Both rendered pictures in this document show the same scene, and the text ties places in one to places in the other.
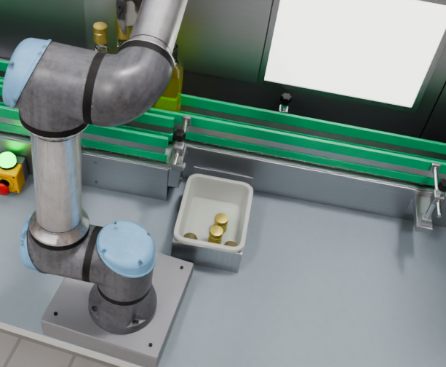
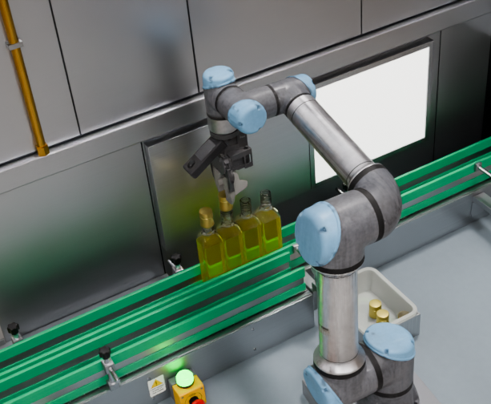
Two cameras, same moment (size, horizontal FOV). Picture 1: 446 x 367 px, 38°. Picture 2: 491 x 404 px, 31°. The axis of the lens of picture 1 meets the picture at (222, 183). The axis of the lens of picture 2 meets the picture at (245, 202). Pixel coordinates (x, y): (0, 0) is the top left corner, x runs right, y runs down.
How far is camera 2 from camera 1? 1.22 m
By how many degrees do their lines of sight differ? 23
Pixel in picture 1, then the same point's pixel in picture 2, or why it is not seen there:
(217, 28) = (271, 162)
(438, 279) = not seen: outside the picture
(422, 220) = not seen: outside the picture
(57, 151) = (354, 280)
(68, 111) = (369, 237)
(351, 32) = (368, 106)
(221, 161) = not seen: hidden behind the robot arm
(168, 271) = not seen: hidden behind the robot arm
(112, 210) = (287, 361)
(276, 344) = not seen: outside the picture
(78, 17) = (148, 225)
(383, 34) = (389, 94)
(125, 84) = (392, 196)
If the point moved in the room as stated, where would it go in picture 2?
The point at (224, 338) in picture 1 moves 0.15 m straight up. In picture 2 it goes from (463, 378) to (467, 337)
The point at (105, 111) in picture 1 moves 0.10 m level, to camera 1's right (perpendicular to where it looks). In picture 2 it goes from (392, 221) to (431, 203)
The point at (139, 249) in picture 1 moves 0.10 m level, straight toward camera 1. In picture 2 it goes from (401, 334) to (436, 357)
